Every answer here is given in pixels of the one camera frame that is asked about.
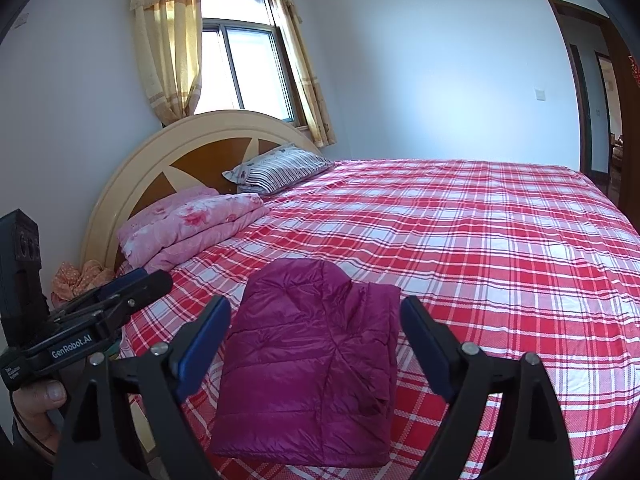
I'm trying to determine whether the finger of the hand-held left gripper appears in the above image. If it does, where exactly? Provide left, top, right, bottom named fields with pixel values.
left=95, top=271, right=174, bottom=341
left=50, top=268, right=151, bottom=323

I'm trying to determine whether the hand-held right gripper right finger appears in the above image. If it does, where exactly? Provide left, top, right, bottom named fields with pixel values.
left=400, top=296, right=576, bottom=480

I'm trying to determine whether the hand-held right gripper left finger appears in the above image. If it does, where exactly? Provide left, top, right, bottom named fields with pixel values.
left=52, top=296, right=232, bottom=480

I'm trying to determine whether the magenta quilted down jacket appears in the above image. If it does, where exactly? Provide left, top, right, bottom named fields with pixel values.
left=209, top=258, right=402, bottom=468

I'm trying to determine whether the person's left hand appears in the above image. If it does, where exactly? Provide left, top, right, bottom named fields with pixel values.
left=11, top=379, right=68, bottom=463

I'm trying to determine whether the orange cloth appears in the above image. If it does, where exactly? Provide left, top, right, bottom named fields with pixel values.
left=50, top=259, right=117, bottom=307

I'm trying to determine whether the pink floral folded quilt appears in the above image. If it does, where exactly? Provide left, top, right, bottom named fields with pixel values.
left=117, top=185, right=271, bottom=275

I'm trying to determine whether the red plaid bed sheet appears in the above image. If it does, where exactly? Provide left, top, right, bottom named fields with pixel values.
left=116, top=157, right=640, bottom=480

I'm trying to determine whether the cream wooden headboard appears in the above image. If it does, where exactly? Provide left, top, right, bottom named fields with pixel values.
left=80, top=110, right=323, bottom=273

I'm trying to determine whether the striped pillow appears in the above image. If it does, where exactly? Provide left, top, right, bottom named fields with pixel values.
left=222, top=142, right=335, bottom=196

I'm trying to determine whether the wide yellow curtain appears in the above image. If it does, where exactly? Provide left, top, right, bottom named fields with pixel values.
left=130, top=0, right=203, bottom=127

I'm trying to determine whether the window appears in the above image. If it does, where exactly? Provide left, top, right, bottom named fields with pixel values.
left=192, top=0, right=307, bottom=128

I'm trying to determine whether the narrow yellow curtain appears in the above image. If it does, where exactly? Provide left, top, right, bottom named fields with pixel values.
left=265, top=0, right=337, bottom=148

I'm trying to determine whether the dark wooden door frame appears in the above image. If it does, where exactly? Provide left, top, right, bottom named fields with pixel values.
left=546, top=0, right=640, bottom=196

